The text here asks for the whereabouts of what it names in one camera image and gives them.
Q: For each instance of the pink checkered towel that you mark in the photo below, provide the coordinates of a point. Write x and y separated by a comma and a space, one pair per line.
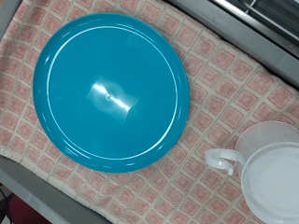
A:
218, 93

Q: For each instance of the blue plastic plate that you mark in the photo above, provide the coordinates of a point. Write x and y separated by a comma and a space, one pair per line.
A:
109, 62

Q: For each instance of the white plastic mug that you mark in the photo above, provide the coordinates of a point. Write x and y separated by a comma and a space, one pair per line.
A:
274, 186

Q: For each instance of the grey plastic crate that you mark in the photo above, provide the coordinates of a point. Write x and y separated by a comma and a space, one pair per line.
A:
249, 40

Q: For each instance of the dark grey dish rack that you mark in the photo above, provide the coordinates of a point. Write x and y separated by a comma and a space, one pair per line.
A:
280, 12

